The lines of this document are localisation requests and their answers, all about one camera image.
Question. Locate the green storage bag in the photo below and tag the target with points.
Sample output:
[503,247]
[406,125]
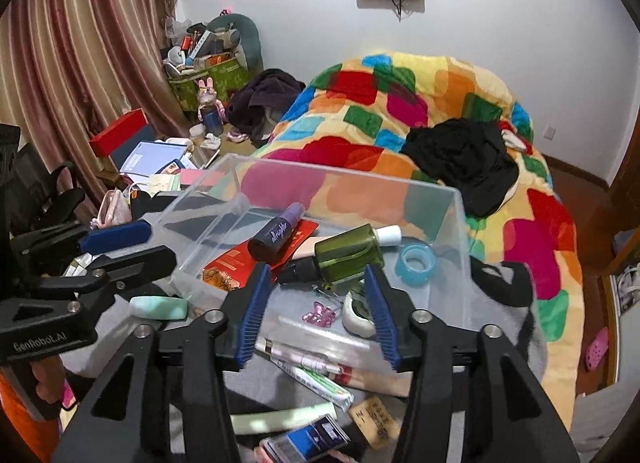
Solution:
[185,90]

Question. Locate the red box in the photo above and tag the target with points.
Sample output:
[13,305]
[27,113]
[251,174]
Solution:
[117,135]

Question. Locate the black clothing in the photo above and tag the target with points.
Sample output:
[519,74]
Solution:
[460,163]

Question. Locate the green glass bottle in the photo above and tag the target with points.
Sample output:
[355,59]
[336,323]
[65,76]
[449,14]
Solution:
[350,255]

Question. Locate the mint green tube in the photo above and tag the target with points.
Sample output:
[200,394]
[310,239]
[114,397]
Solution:
[157,308]

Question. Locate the pink pouch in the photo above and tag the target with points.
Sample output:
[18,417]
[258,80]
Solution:
[114,210]

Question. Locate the wooden wardrobe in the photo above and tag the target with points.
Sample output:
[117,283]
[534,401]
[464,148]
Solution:
[622,253]

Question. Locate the striped pink curtain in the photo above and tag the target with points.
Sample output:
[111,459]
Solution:
[85,43]

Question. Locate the person's left hand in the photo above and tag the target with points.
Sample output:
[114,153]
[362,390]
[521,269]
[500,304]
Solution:
[47,380]

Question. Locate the colourful patchwork blanket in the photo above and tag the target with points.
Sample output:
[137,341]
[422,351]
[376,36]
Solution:
[540,243]

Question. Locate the black chair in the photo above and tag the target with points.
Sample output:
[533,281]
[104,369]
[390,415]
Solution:
[35,178]

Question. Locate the dark blue bottle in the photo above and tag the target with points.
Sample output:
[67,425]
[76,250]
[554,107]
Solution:
[212,120]

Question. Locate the white ribbed panel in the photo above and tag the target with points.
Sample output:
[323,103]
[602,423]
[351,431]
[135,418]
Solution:
[605,423]

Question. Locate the white pen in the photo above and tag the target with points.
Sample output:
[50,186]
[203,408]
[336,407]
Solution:
[300,357]

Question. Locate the pink clog shoe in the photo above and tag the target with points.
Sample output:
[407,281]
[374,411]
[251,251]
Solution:
[596,350]

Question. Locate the pink bunny toy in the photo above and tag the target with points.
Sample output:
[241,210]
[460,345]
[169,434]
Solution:
[207,90]

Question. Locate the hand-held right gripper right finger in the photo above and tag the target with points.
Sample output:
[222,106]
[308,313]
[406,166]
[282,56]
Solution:
[380,313]

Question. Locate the clear plastic box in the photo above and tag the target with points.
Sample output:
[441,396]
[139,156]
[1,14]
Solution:
[350,193]

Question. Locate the blue notebook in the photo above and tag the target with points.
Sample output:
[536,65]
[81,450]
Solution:
[150,155]

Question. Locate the grey and black mat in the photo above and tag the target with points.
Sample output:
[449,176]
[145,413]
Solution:
[495,343]

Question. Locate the dark purple spray bottle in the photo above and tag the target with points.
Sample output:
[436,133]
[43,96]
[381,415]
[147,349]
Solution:
[275,238]

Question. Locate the pink hair clip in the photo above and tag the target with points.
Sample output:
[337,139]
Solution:
[319,315]

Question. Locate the pale green flat tube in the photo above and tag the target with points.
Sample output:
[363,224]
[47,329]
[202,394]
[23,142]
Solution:
[280,420]

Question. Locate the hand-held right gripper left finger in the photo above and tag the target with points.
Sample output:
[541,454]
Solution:
[252,313]

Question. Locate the red tea packet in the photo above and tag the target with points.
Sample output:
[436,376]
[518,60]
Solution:
[232,265]

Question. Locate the beige stick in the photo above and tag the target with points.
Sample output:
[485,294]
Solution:
[380,383]

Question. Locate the blue card box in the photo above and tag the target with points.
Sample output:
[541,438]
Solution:
[305,440]

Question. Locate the green white toothpaste tube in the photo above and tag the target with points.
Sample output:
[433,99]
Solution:
[320,388]

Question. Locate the blue tape roll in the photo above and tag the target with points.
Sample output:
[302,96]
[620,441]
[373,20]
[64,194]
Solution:
[402,270]

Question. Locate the wall socket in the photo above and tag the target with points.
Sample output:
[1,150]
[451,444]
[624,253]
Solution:
[548,131]

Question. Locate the clear tape roll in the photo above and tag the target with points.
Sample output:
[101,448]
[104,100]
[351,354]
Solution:
[357,325]

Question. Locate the tan printed small box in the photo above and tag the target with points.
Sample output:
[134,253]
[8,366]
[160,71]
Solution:
[375,423]

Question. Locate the small white jar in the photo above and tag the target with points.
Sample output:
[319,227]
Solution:
[196,132]

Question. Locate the dark purple clothing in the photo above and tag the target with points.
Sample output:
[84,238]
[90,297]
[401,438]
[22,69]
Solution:
[260,98]

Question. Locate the grey neck pillow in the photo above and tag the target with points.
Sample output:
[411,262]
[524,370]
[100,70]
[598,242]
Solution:
[250,40]

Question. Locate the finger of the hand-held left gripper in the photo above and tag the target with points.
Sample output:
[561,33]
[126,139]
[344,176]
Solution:
[115,236]
[140,263]

